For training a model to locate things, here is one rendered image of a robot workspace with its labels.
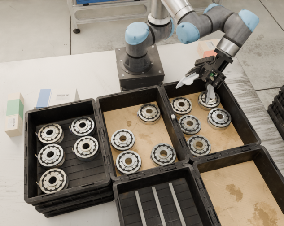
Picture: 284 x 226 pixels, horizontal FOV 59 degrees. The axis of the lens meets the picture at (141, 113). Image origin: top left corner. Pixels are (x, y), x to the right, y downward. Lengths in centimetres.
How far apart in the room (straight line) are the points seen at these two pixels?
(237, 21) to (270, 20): 259
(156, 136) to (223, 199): 37
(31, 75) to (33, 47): 139
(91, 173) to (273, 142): 89
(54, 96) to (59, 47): 160
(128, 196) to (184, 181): 23
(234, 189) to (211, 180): 9
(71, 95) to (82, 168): 44
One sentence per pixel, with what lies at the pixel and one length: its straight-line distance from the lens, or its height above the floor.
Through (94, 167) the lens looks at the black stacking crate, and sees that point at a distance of 108.
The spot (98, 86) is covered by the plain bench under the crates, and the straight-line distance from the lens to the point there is 149.
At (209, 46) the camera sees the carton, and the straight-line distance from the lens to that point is 166.
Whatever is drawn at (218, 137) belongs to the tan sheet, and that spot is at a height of 83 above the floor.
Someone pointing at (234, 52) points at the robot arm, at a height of 121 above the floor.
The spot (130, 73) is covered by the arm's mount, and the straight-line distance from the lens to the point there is 140.
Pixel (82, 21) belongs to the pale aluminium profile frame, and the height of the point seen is 13.
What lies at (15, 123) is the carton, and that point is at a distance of 139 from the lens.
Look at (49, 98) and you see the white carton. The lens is 138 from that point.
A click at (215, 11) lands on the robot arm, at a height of 128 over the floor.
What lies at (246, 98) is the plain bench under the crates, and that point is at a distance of 153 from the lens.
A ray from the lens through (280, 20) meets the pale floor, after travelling 359.
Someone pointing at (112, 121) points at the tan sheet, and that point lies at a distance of 117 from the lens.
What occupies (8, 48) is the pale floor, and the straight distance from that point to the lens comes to 314.
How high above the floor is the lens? 180
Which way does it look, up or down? 54 degrees down
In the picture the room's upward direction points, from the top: straight up
